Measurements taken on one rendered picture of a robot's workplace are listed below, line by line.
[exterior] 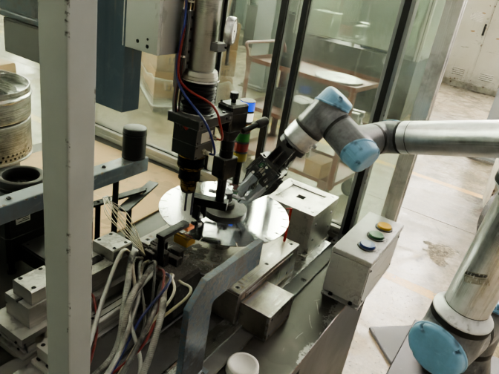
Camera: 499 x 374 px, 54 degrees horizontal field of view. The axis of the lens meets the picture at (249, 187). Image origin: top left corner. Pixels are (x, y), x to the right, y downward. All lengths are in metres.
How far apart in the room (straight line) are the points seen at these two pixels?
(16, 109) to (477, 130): 1.16
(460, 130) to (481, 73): 8.36
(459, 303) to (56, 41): 0.81
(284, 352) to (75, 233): 0.73
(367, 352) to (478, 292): 1.48
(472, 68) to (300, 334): 8.46
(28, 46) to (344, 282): 0.98
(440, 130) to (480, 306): 0.36
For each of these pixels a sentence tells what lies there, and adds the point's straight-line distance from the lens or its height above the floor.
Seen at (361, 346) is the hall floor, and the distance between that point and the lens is 2.44.
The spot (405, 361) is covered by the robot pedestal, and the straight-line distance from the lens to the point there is 1.27.
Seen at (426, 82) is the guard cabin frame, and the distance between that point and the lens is 1.43.
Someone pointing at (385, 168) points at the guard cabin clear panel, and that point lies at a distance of 1.53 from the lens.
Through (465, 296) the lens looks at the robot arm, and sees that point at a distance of 1.00.
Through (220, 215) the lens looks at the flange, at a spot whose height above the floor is 0.96.
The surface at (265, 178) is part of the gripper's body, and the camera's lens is 1.14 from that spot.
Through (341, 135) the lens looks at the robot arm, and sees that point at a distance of 1.08.
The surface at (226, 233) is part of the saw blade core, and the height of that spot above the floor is 0.95.
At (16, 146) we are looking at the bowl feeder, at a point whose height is 0.95.
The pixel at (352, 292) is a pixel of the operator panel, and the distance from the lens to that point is 1.34.
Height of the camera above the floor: 1.54
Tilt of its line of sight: 25 degrees down
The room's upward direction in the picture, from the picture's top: 10 degrees clockwise
